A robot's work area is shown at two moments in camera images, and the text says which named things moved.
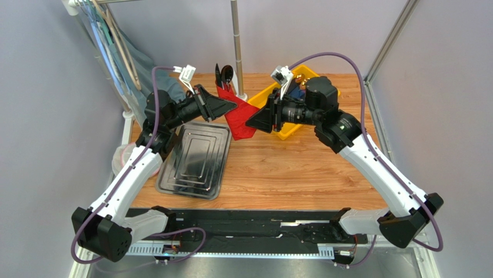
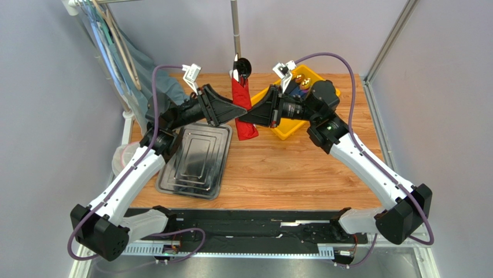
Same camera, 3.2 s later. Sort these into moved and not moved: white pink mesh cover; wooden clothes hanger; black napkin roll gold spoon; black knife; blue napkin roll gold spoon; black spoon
Moved: black knife; black spoon
Not moved: white pink mesh cover; black napkin roll gold spoon; blue napkin roll gold spoon; wooden clothes hanger
